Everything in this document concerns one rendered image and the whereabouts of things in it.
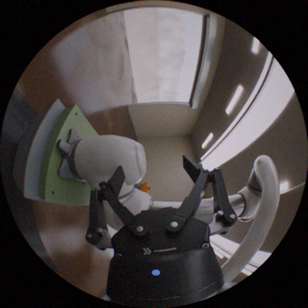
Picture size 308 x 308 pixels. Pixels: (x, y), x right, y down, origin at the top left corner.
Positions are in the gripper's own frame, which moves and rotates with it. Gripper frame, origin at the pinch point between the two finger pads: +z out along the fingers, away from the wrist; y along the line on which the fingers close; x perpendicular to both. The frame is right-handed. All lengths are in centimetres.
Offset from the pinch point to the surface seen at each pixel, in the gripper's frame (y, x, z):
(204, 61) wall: 235, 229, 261
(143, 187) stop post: -18, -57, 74
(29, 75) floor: -108, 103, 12
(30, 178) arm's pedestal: -37.9, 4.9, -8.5
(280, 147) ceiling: 280, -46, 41
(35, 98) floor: -110, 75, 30
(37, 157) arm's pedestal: -37.2, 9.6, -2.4
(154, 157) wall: -5, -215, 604
